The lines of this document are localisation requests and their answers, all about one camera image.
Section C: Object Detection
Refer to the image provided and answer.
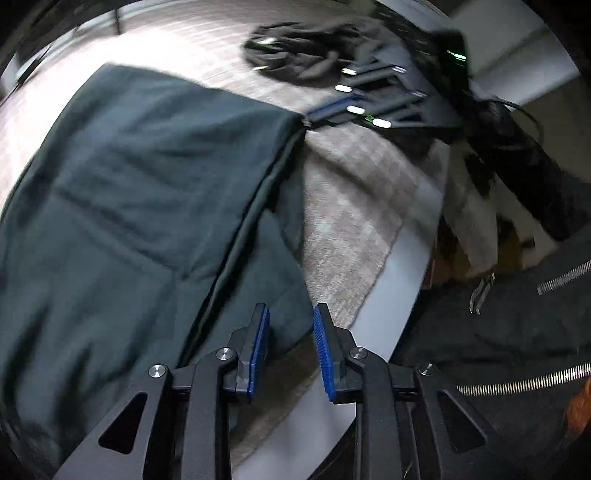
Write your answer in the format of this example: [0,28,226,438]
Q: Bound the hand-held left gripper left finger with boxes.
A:
[53,303,271,480]

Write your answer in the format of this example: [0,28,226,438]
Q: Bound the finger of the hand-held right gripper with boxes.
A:
[305,90,430,133]
[336,60,409,93]

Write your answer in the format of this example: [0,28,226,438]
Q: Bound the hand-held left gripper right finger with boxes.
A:
[313,303,527,480]

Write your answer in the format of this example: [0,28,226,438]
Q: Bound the black cable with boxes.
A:
[485,95,543,144]

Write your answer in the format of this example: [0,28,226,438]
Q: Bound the black zippered jacket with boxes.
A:
[392,231,591,480]

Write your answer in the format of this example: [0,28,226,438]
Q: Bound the dark green garment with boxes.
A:
[0,64,320,462]

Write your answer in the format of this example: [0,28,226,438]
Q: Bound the white bed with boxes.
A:
[231,0,583,480]

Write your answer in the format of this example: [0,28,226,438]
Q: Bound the black garment with yellow print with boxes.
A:
[242,21,393,88]

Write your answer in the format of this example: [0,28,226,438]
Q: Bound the beige checkered blanket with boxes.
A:
[0,8,445,468]

